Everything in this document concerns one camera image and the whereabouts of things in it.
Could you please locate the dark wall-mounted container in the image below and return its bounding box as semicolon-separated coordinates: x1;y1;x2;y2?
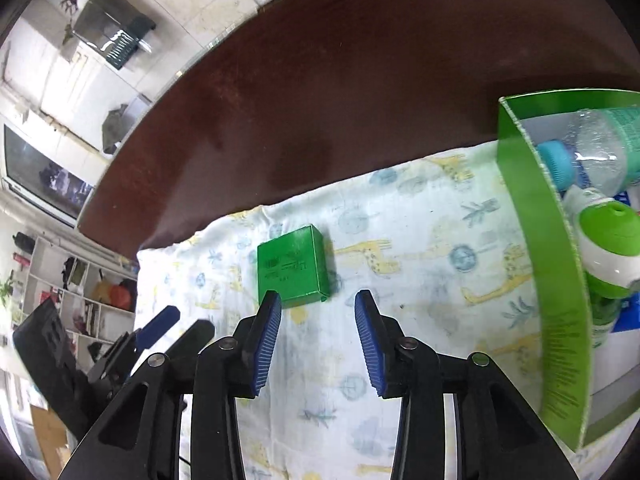
72;0;157;70

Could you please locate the green and white jar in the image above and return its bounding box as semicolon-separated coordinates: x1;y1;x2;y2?
562;187;640;348

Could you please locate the blue medicine box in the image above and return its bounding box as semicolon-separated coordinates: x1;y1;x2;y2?
612;295;640;333

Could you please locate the giraffe print blanket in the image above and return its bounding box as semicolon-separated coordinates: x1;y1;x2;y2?
135;140;640;480

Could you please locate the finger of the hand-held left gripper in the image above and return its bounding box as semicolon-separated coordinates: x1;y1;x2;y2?
165;319;216;361
136;305;181;350

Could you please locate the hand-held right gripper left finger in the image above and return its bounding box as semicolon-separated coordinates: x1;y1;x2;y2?
57;291;283;480

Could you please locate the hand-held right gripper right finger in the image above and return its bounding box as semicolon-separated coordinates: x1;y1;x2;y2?
355;290;581;480

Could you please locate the white storage shelf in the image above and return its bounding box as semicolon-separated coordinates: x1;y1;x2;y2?
22;235;138;361

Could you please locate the dark wooden headboard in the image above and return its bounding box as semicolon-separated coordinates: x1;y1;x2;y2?
77;0;640;256

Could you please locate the green cardboard box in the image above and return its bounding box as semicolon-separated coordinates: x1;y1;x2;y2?
497;89;640;453

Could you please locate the small green box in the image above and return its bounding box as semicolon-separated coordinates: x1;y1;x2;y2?
257;225;332;309

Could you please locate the clear plastic water bottle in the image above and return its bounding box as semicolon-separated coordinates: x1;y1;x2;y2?
537;107;640;196

